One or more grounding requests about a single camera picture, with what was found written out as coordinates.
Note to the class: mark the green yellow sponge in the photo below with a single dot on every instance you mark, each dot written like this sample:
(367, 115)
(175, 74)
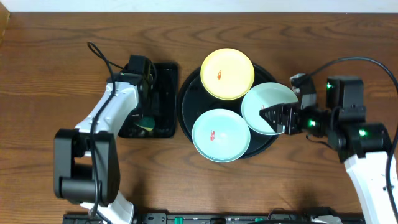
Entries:
(146, 123)

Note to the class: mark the yellow plate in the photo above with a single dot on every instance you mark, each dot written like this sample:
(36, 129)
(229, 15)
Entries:
(227, 74)

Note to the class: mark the light green plate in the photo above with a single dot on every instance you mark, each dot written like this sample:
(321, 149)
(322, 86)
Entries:
(263, 96)
(221, 135)

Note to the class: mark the black rectangular tray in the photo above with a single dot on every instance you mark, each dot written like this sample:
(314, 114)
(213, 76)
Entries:
(161, 105)

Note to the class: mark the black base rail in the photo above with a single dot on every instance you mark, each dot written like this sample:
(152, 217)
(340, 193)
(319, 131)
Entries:
(277, 215)

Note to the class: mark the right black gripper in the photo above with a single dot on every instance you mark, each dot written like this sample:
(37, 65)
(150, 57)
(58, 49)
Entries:
(292, 108)

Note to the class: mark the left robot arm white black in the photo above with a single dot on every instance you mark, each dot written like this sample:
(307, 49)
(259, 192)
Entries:
(86, 166)

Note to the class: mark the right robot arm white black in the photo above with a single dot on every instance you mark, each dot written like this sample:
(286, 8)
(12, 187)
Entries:
(364, 148)

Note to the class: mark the light green plate front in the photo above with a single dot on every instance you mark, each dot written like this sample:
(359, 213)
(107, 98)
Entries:
(221, 135)

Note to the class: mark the black round tray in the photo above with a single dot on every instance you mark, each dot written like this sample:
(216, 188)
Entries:
(193, 100)

